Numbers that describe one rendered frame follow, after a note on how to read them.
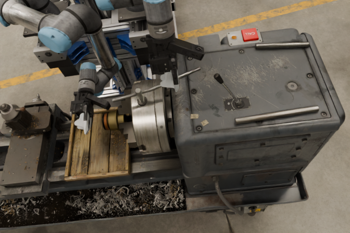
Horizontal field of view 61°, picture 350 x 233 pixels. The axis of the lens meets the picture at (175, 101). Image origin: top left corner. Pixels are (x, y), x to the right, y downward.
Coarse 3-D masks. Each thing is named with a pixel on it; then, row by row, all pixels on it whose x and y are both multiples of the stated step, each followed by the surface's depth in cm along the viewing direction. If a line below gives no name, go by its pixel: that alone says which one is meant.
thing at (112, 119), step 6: (108, 114) 125; (114, 114) 124; (120, 114) 125; (102, 120) 124; (108, 120) 124; (114, 120) 123; (120, 120) 124; (126, 120) 130; (108, 126) 125; (114, 126) 124
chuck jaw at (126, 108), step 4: (124, 88) 123; (128, 88) 122; (124, 92) 121; (128, 92) 121; (124, 100) 122; (128, 100) 122; (124, 104) 123; (128, 104) 123; (120, 108) 124; (124, 108) 124; (128, 108) 124; (120, 112) 124; (124, 112) 124; (128, 112) 124
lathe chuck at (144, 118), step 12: (144, 84) 118; (144, 96) 113; (132, 108) 112; (144, 108) 111; (132, 120) 111; (144, 120) 111; (144, 132) 112; (156, 132) 112; (144, 144) 115; (156, 144) 115
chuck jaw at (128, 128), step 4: (120, 124) 123; (124, 124) 123; (128, 124) 123; (132, 124) 123; (120, 128) 122; (124, 128) 122; (128, 128) 121; (132, 128) 121; (120, 132) 124; (124, 132) 120; (128, 132) 120; (132, 132) 120; (124, 136) 121; (128, 136) 119; (132, 136) 119; (128, 140) 118; (132, 140) 117; (128, 144) 118; (132, 144) 118; (136, 144) 118; (140, 148) 118; (144, 148) 118
